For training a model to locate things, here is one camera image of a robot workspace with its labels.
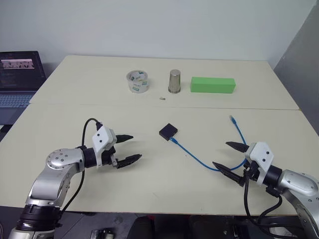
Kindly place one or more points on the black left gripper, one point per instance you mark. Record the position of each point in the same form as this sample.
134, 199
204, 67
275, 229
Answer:
108, 159

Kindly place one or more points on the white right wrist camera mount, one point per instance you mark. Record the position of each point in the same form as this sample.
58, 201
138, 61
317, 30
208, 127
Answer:
261, 155

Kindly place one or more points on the dark open laptop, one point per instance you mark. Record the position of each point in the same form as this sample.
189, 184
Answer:
17, 82

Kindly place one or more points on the dark rounded shape under table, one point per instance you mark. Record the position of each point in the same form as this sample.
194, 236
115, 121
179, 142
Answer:
144, 227

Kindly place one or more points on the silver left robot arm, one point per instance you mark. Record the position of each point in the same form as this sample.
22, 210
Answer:
56, 174

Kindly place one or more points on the clear packing tape roll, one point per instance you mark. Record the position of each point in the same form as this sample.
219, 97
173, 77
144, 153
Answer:
137, 83

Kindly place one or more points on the small black box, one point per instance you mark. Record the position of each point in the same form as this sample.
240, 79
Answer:
168, 131

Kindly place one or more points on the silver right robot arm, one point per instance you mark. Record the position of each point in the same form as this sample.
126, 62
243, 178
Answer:
299, 184

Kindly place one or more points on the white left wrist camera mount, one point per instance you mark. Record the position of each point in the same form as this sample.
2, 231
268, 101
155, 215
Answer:
102, 139

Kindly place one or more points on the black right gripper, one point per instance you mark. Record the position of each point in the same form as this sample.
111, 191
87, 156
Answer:
252, 171

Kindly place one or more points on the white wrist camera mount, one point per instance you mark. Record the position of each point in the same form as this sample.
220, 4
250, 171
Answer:
102, 139
261, 155

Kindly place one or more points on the stainless steel cup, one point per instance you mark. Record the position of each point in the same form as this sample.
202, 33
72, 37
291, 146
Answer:
174, 83

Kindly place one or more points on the green rectangular block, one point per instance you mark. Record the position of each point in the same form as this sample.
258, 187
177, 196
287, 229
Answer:
211, 85

